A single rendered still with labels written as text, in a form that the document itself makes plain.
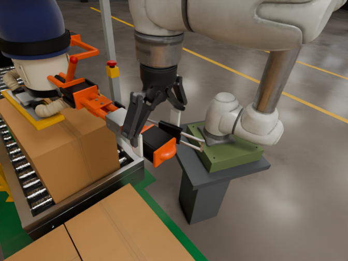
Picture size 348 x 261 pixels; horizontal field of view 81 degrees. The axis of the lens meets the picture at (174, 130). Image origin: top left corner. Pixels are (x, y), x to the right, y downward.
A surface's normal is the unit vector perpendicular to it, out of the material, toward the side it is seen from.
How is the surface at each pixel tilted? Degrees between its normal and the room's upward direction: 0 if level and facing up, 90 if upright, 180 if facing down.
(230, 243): 0
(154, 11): 105
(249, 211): 0
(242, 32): 120
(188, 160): 0
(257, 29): 110
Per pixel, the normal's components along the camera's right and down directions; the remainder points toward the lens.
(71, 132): 0.07, -0.77
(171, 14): -0.43, 0.79
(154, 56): -0.10, 0.63
